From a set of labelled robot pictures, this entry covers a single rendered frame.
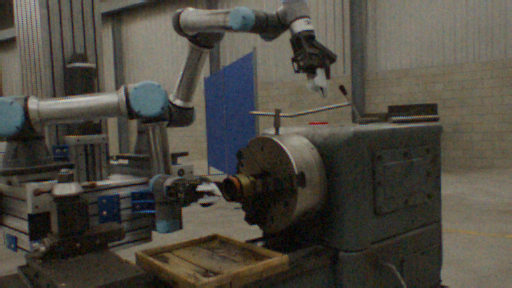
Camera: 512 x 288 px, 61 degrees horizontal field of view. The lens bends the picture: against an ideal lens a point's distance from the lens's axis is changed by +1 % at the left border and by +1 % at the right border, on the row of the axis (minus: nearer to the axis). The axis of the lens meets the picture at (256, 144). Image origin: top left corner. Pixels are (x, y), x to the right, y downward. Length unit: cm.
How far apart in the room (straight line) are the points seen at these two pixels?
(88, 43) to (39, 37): 18
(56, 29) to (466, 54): 1017
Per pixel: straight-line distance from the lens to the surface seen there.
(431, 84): 1135
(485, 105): 1114
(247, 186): 129
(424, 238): 174
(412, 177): 163
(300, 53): 137
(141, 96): 140
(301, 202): 129
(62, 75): 188
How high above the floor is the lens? 129
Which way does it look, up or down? 3 degrees down
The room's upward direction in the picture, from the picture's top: 2 degrees counter-clockwise
